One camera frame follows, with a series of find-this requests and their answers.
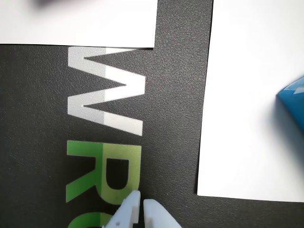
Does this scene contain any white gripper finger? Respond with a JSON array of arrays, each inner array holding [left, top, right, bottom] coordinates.
[[102, 190, 142, 228], [143, 199, 183, 228]]

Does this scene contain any blue paper-wrapped box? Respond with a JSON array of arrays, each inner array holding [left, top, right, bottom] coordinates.
[[275, 75, 304, 133]]

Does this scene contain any dark mat with WRO letters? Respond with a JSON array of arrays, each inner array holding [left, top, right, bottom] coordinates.
[[0, 0, 304, 228]]

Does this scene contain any white paper sheet marked HOME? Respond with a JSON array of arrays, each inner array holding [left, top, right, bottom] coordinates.
[[196, 0, 304, 203]]

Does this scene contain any white paper sheet marked 1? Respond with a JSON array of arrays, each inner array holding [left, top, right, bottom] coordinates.
[[0, 0, 159, 49]]

